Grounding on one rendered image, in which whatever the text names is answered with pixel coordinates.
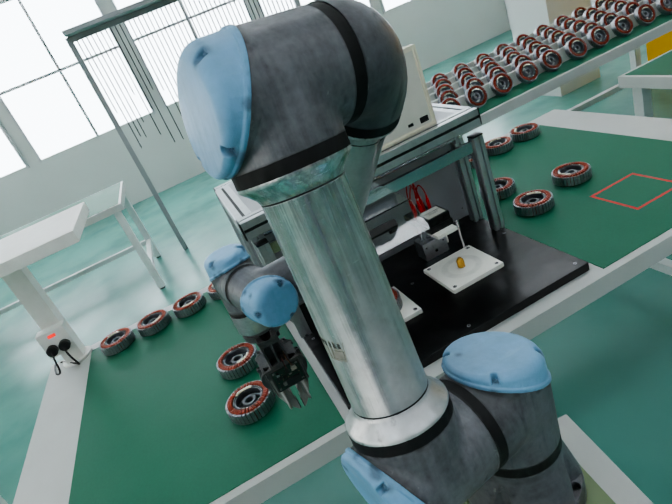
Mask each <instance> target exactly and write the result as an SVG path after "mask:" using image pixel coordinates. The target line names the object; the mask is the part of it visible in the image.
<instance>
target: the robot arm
mask: <svg viewBox="0 0 672 504"><path fill-rule="evenodd" d="M176 78H177V93H178V100H179V105H180V110H181V115H182V119H183V122H184V126H185V129H186V132H187V135H188V138H189V140H190V143H191V145H192V148H193V150H194V152H195V154H196V156H197V158H198V159H199V160H200V161H201V163H202V166H203V168H204V169H205V171H206V172H207V173H208V174H209V175H210V176H211V177H213V178H215V179H218V180H222V179H223V180H229V179H231V180H232V182H233V184H234V186H235V189H236V191H237V193H238V195H241V196H243V197H246V198H248V199H251V200H253V201H256V202H258V203H259V204H260V205H261V207H262V209H263V211H264V213H265V215H266V218H267V220H268V222H269V224H270V227H271V229H272V231H273V233H274V235H275V238H276V240H277V242H278V244H279V247H280V249H281V251H282V253H283V255H284V256H283V257H281V258H279V259H277V260H275V261H273V262H272V263H270V264H268V265H266V266H264V267H262V268H261V267H259V266H256V265H254V264H253V262H252V261H251V259H250V257H251V256H250V255H249V254H248V253H247V251H246V249H245V248H244V246H243V245H241V244H237V243H234V244H229V245H226V246H223V247H221V248H219V249H217V250H215V251H214V252H212V253H211V254H210V255H209V256H208V257H207V258H206V260H205V262H204V268H205V270H206V272H207V274H208V276H209V281H210V282H212V284H213V286H214V288H215V290H216V291H217V293H218V295H219V297H220V299H221V300H222V302H223V304H224V306H225V308H226V309H227V311H228V313H229V315H230V317H231V319H232V321H233V323H234V325H235V326H236V328H237V330H238V332H239V333H240V334H241V335H242V336H243V338H244V340H245V341H246V342H247V343H250V344H257V346H259V348H260V350H259V351H257V352H256V354H257V356H256V358H255V361H256V363H258V365H259V367H258V368H256V370H257V372H258V373H259V376H260V379H261V381H262V383H263V385H264V386H265V387H266V388H267V389H269V390H271V391H272V393H273V395H274V396H276V394H277V396H278V397H279V398H280V399H282V400H283V401H284V402H286V403H287V404H288V406H289V408H290V409H293V408H292V406H293V407H296V408H299V409H300V408H301V405H300V403H299V401H298V400H297V398H296V396H294V395H293V394H292V391H291V389H290V387H291V386H293V385H295V386H296V388H297V390H298V391H299V393H298V394H299V396H300V398H301V400H302V402H303V404H304V406H305V405H306V404H307V401H308V397H309V398H310V399H311V395H310V393H309V382H308V378H307V377H309V375H308V373H307V361H306V359H305V357H304V355H303V354H302V353H301V351H300V349H299V347H298V346H296V347H293V345H292V344H293V342H292V340H290V339H286V338H285V337H283V338H281V339H279V338H278V336H279V335H280V332H279V329H280V327H281V325H284V324H285V323H287V322H288V321H289V320H290V319H291V318H292V316H293V315H294V313H296V311H297V308H298V303H299V301H301V300H304V302H305V304H306V307H307V309H308V311H309V313H310V316H311V318H312V320H313V322H314V324H315V327H316V329H317V331H318V333H319V336H320V338H321V340H322V342H323V344H324V347H325V349H326V351H327V353H328V356H329V358H330V360H331V362H332V364H333V367H334V369H335V371H336V373H337V376H338V378H339V380H340V382H341V384H342V387H343V389H344V391H345V393H346V396H347V398H348V400H349V402H350V404H351V408H350V410H349V412H348V415H347V418H346V424H345V425H346V430H347V433H348V435H349V437H350V439H351V442H352V444H353V446H352V447H351V448H349V447H348V448H346V450H345V453H344V454H343V455H342V456H341V464H342V466H343V469H344V471H345V472H346V474H347V476H348V477H349V479H350V480H351V482H352V483H353V484H354V486H355V487H356V489H357V490H358V491H359V492H360V494H361V495H362V496H363V497H364V499H365V500H366V501H367V502H368V503H369V504H463V503H464V502H466V501H467V500H468V501H469V504H586V501H587V491H586V485H585V480H584V475H583V472H582V470H581V467H580V465H579V463H578V462H577V460H576V459H575V457H574V456H573V454H572V453H571V451H570V450H569V449H568V447H567V446H566V444H565V443H564V441H563V440H562V438H561V434H560V428H559V423H558V418H557V413H556V408H555V403H554V398H553V393H552V387H551V373H550V371H549V370H548V369H547V365H546V361H545V357H544V355H543V353H542V351H541V350H540V348H539V347H538V346H537V345H536V344H535V343H533V342H532V341H530V340H529V339H527V338H525V337H523V336H520V335H517V334H513V333H508V332H500V331H491V332H479V333H474V334H470V335H467V336H464V337H461V338H459V339H457V340H456V341H454V342H452V343H451V344H450V345H449V346H448V347H447V348H446V349H445V351H444V353H443V359H442V364H441V366H442V369H443V371H444V375H443V376H442V377H441V378H440V379H437V378H434V377H432V376H428V375H426V374H425V371H424V369H423V366H422V364H421V361H420V359H419V356H418V354H417V351H416V349H415V346H414V344H413V341H412V339H411V336H410V334H409V331H408V329H407V326H406V324H405V321H404V319H403V316H402V314H401V311H400V309H399V306H398V304H397V301H396V299H395V296H394V294H393V291H392V289H391V286H390V284H389V281H388V279H387V276H386V274H385V271H384V269H383V266H382V264H381V261H380V259H379V256H378V254H377V251H376V249H375V246H374V244H373V241H372V239H371V236H370V234H369V231H368V229H367V226H366V224H365V221H364V219H363V213H364V210H365V206H366V203H367V199H368V196H369V192H370V189H371V185H372V182H373V178H374V175H375V171H376V168H377V164H378V160H379V157H380V153H381V150H382V146H383V143H384V139H385V136H387V135H389V134H390V133H392V132H393V131H394V130H395V128H396V127H397V125H398V123H399V120H400V116H401V113H402V110H403V106H404V102H405V98H406V93H407V81H408V76H407V65H406V58H405V54H404V51H403V48H402V45H401V43H400V40H399V38H398V36H397V34H396V33H395V31H394V30H393V28H392V27H391V25H390V24H389V23H388V21H387V20H386V19H384V18H383V17H382V16H381V15H380V14H379V13H378V12H377V11H376V10H375V9H373V8H371V7H369V6H368V5H366V4H364V3H362V2H359V1H357V0H315V1H312V2H309V3H308V4H305V5H301V6H298V7H295V8H291V9H288V10H285V11H281V12H278V13H275V14H271V15H268V16H265V17H261V18H258V19H255V20H251V21H248V22H245V23H241V24H238V25H235V26H234V25H232V24H229V25H225V26H223V27H222V28H221V29H220V30H219V31H216V32H214V33H211V34H208V35H205V36H202V37H200V38H197V39H194V40H192V41H191V42H190V43H188V44H187V45H186V46H185V48H184V49H183V51H182V52H181V55H180V57H179V60H178V65H177V77H176ZM275 393H276V394H275Z"/></svg>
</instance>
